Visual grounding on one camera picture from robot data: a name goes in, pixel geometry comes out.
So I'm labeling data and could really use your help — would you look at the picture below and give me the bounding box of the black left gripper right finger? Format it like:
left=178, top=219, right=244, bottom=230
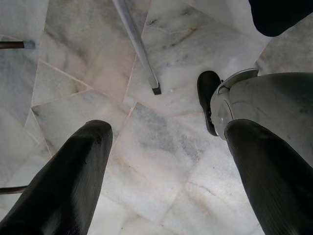
left=224, top=119, right=313, bottom=235

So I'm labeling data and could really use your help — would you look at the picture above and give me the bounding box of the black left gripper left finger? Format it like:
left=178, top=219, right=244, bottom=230
left=0, top=119, right=113, bottom=235

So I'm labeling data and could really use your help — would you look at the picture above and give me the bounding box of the silver robot leg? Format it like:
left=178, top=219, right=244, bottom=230
left=210, top=68, right=313, bottom=169

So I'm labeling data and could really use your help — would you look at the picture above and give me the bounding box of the black robot foot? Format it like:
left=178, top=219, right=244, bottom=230
left=197, top=70, right=229, bottom=137

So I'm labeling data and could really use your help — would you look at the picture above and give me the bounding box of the silver metal clothes rack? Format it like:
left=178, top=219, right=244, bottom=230
left=112, top=0, right=162, bottom=95

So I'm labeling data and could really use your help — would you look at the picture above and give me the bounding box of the black fonemax T-shirt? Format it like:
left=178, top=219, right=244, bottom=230
left=248, top=0, right=313, bottom=38

